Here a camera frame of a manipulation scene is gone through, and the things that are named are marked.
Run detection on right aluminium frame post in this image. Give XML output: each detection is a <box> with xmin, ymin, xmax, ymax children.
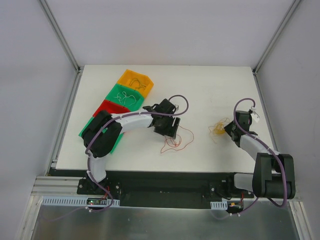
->
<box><xmin>251</xmin><ymin>0</ymin><xmax>305</xmax><ymax>75</ymax></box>

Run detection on yellow orange wires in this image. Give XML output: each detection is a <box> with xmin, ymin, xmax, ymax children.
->
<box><xmin>208</xmin><ymin>117</ymin><xmax>231</xmax><ymax>145</ymax></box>

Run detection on right white cable duct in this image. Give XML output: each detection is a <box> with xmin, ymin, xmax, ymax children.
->
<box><xmin>210</xmin><ymin>200</ymin><xmax>228</xmax><ymax>211</ymax></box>

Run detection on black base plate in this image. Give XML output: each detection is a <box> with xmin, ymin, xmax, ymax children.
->
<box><xmin>48</xmin><ymin>168</ymin><xmax>287</xmax><ymax>210</ymax></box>

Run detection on upper green plastic bin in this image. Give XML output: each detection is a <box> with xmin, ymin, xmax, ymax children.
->
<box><xmin>105</xmin><ymin>83</ymin><xmax>145</xmax><ymax>112</ymax></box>

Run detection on orange plastic bin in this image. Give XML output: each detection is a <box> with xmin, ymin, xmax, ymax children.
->
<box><xmin>117</xmin><ymin>69</ymin><xmax>154</xmax><ymax>98</ymax></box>

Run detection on lower green plastic bin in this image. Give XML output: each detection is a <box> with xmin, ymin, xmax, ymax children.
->
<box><xmin>78</xmin><ymin>117</ymin><xmax>124</xmax><ymax>154</ymax></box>

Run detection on long orange wire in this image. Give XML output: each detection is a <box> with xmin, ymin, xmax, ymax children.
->
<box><xmin>159</xmin><ymin>126</ymin><xmax>195</xmax><ymax>155</ymax></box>

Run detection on green plastic bin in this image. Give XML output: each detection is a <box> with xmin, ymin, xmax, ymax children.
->
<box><xmin>78</xmin><ymin>117</ymin><xmax>124</xmax><ymax>154</ymax></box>
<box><xmin>105</xmin><ymin>83</ymin><xmax>145</xmax><ymax>112</ymax></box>

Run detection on aluminium rail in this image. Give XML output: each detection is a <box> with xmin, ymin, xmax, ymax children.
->
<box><xmin>32</xmin><ymin>175</ymin><xmax>83</xmax><ymax>195</ymax></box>

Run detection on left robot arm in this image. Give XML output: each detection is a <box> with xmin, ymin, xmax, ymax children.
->
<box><xmin>81</xmin><ymin>98</ymin><xmax>180</xmax><ymax>195</ymax></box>

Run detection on left aluminium frame post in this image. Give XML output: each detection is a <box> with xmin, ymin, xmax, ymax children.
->
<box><xmin>38</xmin><ymin>0</ymin><xmax>85</xmax><ymax>73</ymax></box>

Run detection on dark wire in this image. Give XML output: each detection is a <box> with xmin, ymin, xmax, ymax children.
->
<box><xmin>128</xmin><ymin>77</ymin><xmax>148</xmax><ymax>91</ymax></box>

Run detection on white cable duct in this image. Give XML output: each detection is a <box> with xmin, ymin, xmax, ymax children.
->
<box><xmin>210</xmin><ymin>200</ymin><xmax>228</xmax><ymax>211</ymax></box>
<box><xmin>42</xmin><ymin>196</ymin><xmax>120</xmax><ymax>208</ymax></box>

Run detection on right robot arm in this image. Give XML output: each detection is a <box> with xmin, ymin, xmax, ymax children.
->
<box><xmin>224</xmin><ymin>110</ymin><xmax>296</xmax><ymax>200</ymax></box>

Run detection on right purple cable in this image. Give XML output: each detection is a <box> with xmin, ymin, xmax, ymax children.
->
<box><xmin>212</xmin><ymin>97</ymin><xmax>288</xmax><ymax>220</ymax></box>

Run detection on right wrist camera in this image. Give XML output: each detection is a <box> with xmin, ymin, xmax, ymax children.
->
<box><xmin>249</xmin><ymin>106</ymin><xmax>260</xmax><ymax>123</ymax></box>

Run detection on left white cable duct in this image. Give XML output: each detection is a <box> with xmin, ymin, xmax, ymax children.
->
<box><xmin>42</xmin><ymin>196</ymin><xmax>120</xmax><ymax>208</ymax></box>

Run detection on red plastic bin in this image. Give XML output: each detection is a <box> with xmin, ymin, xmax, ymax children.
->
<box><xmin>92</xmin><ymin>99</ymin><xmax>130</xmax><ymax>117</ymax></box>

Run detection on aluminium frame post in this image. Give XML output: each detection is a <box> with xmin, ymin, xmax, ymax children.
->
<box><xmin>251</xmin><ymin>0</ymin><xmax>305</xmax><ymax>75</ymax></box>
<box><xmin>38</xmin><ymin>0</ymin><xmax>85</xmax><ymax>73</ymax></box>

